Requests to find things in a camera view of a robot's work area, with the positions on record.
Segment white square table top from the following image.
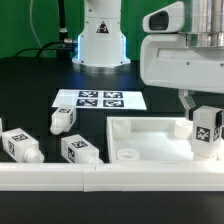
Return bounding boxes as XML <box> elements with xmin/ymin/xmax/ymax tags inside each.
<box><xmin>106</xmin><ymin>116</ymin><xmax>224</xmax><ymax>165</ymax></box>

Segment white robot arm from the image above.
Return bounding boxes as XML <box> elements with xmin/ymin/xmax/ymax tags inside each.
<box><xmin>72</xmin><ymin>0</ymin><xmax>224</xmax><ymax>109</ymax></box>

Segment black cables in background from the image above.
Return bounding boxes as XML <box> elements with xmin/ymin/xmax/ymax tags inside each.
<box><xmin>14</xmin><ymin>38</ymin><xmax>81</xmax><ymax>58</ymax></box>

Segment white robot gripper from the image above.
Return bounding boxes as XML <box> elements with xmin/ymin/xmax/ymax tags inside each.
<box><xmin>140</xmin><ymin>34</ymin><xmax>224</xmax><ymax>119</ymax></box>

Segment white sheet with AprilTags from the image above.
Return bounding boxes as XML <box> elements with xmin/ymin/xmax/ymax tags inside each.
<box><xmin>53</xmin><ymin>89</ymin><xmax>147</xmax><ymax>110</ymax></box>

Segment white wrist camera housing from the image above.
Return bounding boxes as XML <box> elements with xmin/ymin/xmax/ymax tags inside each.
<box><xmin>142</xmin><ymin>1</ymin><xmax>185</xmax><ymax>33</ymax></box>

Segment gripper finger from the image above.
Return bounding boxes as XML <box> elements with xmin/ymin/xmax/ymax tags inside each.
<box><xmin>215</xmin><ymin>110</ymin><xmax>223</xmax><ymax>137</ymax></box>

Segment white L-shaped obstacle fence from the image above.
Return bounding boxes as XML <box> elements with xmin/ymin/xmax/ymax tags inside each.
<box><xmin>0</xmin><ymin>120</ymin><xmax>224</xmax><ymax>193</ymax></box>

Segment black pole with mount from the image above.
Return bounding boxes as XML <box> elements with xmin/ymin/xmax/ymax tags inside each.
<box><xmin>57</xmin><ymin>0</ymin><xmax>69</xmax><ymax>60</ymax></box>

